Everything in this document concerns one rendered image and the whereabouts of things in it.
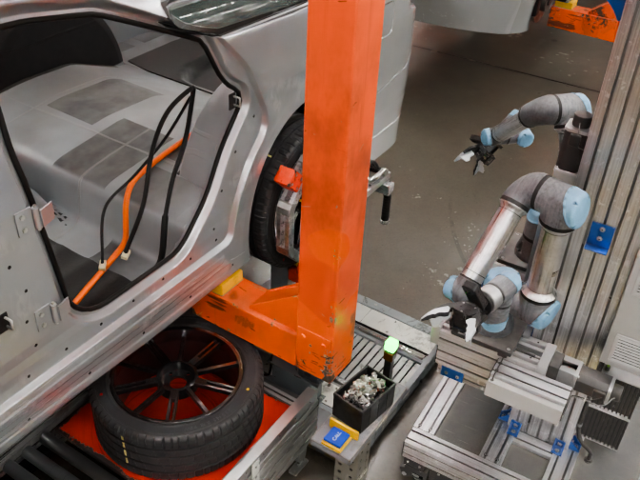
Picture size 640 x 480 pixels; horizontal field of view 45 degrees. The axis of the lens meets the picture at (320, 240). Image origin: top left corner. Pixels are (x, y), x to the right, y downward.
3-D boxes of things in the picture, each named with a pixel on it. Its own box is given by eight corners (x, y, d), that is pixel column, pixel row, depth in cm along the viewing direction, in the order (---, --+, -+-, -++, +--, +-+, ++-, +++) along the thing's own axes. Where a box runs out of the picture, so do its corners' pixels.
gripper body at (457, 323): (470, 341, 217) (493, 321, 224) (470, 316, 212) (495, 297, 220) (447, 330, 222) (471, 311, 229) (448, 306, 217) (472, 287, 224)
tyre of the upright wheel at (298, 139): (304, 81, 339) (208, 158, 299) (349, 96, 329) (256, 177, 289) (310, 197, 384) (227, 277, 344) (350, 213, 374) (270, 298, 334)
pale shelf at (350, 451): (370, 373, 308) (370, 368, 307) (407, 391, 301) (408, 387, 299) (310, 444, 279) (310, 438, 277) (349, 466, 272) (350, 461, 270)
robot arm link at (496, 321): (480, 309, 245) (486, 282, 239) (510, 327, 239) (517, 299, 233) (466, 320, 240) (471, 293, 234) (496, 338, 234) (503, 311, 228)
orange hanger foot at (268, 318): (217, 292, 329) (213, 227, 309) (319, 343, 307) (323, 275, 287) (190, 313, 318) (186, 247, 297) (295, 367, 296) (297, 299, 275)
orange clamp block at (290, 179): (289, 170, 307) (280, 164, 299) (305, 177, 304) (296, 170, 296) (281, 187, 307) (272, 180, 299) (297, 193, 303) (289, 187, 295)
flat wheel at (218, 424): (143, 339, 340) (138, 298, 326) (285, 374, 326) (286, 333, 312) (62, 455, 288) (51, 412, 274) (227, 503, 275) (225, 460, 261)
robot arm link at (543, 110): (534, 122, 289) (481, 152, 336) (561, 120, 291) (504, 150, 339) (530, 92, 290) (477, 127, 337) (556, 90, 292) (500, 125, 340)
